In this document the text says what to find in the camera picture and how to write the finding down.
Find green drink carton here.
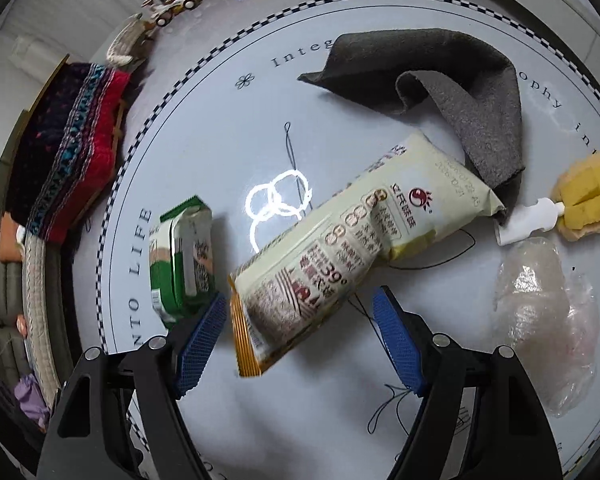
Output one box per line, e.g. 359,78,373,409
149,196,216,328

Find cream snack package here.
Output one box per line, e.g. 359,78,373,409
230,132,505,377

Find clear bag with white contents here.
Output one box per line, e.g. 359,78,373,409
492,237,600,417

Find yellow sponge brush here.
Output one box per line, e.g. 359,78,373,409
495,152,600,246

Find dark grey cloth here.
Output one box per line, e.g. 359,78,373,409
299,28,524,222

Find purple backpack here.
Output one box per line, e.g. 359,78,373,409
14,374,50,432

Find dark green sofa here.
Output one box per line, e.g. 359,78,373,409
0,110,32,387

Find red patterned blanket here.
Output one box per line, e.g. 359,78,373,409
6,63,131,245

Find grey quilted cushion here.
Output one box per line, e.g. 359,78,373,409
106,13,150,68

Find white toy car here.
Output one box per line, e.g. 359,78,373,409
142,0,202,27

